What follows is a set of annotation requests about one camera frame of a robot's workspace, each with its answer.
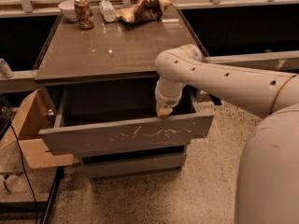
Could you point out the crumpled brown chip bag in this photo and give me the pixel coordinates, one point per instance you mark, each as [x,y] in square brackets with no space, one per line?
[143,11]

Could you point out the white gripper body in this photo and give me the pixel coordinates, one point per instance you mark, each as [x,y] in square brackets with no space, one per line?
[168,100]

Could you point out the grey middle drawer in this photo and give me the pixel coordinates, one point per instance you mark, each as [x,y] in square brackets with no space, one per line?
[141,153]

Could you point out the white bowl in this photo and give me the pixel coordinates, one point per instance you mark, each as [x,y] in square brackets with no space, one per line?
[68,9]

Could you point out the grey top drawer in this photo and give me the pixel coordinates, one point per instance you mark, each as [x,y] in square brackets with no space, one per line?
[129,135]

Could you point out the grey drawer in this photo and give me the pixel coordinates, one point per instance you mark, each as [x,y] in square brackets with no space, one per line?
[129,135]
[141,153]
[147,165]

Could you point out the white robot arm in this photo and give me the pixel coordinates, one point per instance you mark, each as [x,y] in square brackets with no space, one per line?
[267,186]

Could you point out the black table frame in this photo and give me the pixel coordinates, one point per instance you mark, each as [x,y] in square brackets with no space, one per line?
[39,207]

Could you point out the grey drawer cabinet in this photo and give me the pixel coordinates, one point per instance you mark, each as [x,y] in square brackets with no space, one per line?
[107,73]

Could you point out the crushed brown soda can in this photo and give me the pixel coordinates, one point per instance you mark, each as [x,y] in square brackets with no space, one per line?
[84,14]

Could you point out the open cardboard box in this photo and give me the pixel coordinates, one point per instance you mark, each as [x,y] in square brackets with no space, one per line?
[30,118]

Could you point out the grey bottom drawer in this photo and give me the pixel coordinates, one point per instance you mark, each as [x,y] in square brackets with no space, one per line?
[147,165]

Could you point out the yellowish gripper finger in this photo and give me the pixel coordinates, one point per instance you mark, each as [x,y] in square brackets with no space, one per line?
[163,111]

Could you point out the white can on ledge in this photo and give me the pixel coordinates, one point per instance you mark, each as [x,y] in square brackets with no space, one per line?
[5,70]

